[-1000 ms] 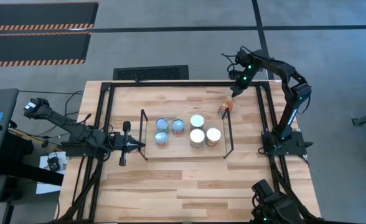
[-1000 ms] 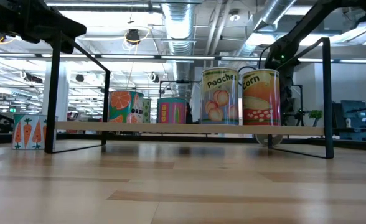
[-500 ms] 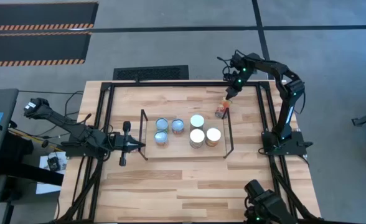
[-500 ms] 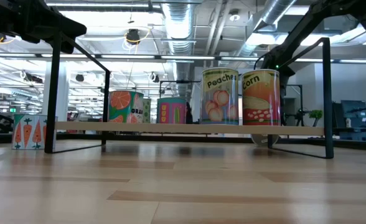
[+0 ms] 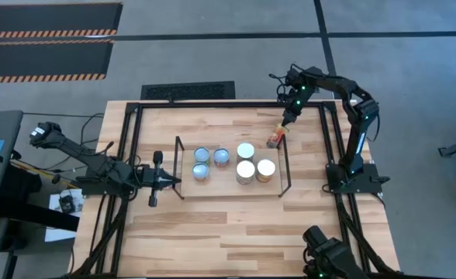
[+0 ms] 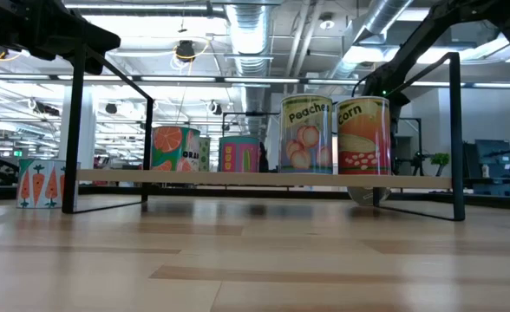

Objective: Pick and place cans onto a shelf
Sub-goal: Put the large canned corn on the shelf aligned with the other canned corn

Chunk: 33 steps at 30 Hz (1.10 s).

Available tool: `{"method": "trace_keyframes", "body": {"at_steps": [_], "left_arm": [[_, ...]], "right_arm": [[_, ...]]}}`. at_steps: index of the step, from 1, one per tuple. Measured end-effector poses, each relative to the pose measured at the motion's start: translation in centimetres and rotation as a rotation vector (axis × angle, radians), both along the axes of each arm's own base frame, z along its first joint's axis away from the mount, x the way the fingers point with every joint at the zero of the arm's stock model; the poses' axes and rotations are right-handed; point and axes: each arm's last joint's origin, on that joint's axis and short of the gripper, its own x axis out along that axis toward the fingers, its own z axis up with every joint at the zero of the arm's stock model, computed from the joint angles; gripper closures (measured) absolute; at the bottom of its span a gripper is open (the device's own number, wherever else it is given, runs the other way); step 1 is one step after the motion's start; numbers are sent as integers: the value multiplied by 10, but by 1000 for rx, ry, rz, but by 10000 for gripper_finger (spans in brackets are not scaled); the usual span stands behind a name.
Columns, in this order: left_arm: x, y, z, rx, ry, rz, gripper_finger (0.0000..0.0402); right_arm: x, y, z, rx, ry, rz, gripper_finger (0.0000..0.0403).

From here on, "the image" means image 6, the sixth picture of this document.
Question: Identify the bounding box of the black frame wooden shelf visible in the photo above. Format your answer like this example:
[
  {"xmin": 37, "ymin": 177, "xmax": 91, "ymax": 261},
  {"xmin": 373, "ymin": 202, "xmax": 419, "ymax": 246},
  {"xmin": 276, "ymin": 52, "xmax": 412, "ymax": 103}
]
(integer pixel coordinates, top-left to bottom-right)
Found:
[{"xmin": 62, "ymin": 42, "xmax": 467, "ymax": 222}]

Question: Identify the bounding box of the smooth silver air duct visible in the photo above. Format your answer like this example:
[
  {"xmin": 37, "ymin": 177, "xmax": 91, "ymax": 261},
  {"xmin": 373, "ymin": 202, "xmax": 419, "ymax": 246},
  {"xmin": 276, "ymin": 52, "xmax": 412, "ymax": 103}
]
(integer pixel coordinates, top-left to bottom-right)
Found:
[{"xmin": 328, "ymin": 0, "xmax": 415, "ymax": 80}]

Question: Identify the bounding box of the corn label can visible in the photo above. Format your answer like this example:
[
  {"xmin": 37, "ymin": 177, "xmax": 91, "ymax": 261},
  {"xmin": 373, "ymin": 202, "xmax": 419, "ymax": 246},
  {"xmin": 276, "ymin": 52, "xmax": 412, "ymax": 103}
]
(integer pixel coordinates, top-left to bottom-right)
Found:
[{"xmin": 336, "ymin": 95, "xmax": 392, "ymax": 207}]

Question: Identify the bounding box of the mandarin oranges label can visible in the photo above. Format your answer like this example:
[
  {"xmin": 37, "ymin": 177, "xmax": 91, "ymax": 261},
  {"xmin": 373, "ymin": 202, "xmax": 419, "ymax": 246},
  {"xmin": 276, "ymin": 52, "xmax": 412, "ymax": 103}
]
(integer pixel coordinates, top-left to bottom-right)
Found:
[{"xmin": 151, "ymin": 125, "xmax": 202, "ymax": 172}]

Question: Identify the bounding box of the potted green plant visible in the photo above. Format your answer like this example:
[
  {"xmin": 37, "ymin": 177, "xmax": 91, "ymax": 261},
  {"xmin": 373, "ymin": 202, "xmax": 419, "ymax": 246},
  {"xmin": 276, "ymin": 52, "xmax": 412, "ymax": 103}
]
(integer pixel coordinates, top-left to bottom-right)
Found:
[{"xmin": 430, "ymin": 152, "xmax": 451, "ymax": 177}]

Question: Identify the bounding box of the grey background desk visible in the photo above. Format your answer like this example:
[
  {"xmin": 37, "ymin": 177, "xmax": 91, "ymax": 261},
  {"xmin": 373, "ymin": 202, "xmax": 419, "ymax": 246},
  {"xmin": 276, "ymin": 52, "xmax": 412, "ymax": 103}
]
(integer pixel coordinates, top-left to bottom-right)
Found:
[{"xmin": 462, "ymin": 138, "xmax": 510, "ymax": 197}]

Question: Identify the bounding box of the pink patterned can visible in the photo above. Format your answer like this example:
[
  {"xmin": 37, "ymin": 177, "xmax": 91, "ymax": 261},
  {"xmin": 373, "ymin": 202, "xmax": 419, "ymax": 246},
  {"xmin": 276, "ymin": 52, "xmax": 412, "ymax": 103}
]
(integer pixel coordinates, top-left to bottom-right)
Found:
[{"xmin": 219, "ymin": 135, "xmax": 262, "ymax": 173}]

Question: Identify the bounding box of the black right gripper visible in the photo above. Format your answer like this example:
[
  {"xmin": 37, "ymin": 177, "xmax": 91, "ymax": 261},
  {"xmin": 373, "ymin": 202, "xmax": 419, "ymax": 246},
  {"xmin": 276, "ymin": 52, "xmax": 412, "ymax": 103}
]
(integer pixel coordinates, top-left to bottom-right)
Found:
[{"xmin": 388, "ymin": 100, "xmax": 403, "ymax": 175}]

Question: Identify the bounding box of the green dotted can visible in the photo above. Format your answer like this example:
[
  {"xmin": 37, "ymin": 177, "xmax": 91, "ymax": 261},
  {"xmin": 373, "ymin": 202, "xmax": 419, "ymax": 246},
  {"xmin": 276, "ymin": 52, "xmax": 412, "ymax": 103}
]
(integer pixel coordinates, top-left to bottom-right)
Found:
[{"xmin": 199, "ymin": 136, "xmax": 212, "ymax": 172}]

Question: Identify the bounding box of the carrot print can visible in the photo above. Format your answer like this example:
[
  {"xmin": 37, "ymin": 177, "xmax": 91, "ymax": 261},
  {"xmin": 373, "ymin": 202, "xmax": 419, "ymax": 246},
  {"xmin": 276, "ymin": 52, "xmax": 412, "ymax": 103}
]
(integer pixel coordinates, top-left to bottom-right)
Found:
[{"xmin": 16, "ymin": 158, "xmax": 81, "ymax": 210}]

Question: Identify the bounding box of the ribbed silver air duct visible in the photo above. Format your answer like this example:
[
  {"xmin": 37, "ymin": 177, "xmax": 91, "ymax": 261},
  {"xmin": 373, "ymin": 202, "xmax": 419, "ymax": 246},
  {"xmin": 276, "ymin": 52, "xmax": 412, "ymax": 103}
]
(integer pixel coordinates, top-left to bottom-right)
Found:
[{"xmin": 224, "ymin": 3, "xmax": 278, "ymax": 135}]

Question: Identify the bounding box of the peaches label can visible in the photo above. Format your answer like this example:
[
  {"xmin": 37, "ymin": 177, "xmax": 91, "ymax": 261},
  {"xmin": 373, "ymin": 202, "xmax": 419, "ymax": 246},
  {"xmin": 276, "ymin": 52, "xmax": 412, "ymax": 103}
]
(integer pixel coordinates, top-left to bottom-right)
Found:
[{"xmin": 279, "ymin": 94, "xmax": 335, "ymax": 176}]

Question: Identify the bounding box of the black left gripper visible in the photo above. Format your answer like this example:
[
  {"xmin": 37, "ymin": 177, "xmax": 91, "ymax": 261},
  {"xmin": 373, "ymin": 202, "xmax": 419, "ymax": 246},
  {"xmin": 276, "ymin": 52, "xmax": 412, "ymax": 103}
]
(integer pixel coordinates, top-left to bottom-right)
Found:
[{"xmin": 0, "ymin": 0, "xmax": 122, "ymax": 76}]

